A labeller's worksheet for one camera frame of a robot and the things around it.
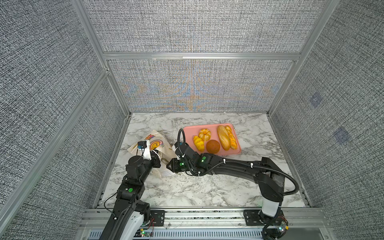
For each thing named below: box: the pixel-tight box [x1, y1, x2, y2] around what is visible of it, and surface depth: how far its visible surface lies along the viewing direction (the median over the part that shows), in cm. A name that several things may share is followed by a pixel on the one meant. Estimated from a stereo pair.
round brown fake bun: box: [206, 139, 221, 154], surface depth 99 cm
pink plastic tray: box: [183, 123, 242, 156], surface depth 102 cm
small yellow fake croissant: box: [193, 135, 205, 152], surface depth 100 cm
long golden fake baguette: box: [217, 125, 231, 151], surface depth 102 cm
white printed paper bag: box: [127, 130, 177, 177], surface depth 76 cm
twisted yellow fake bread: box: [225, 125, 238, 150], surface depth 102 cm
